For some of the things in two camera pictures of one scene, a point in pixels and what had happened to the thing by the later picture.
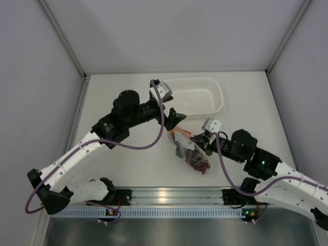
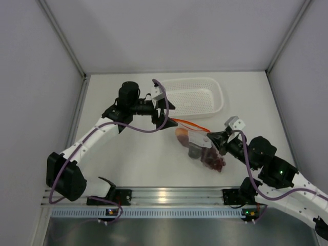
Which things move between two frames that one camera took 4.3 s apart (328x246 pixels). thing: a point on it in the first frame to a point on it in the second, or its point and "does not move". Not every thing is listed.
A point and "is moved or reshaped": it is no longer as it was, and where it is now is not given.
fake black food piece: x=180 y=151 to x=195 y=152
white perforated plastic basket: x=195 y=97 does not move
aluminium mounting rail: x=170 y=197 does not move
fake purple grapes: x=199 y=162 to x=212 y=159
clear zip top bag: x=186 y=150 is moved or reshaped
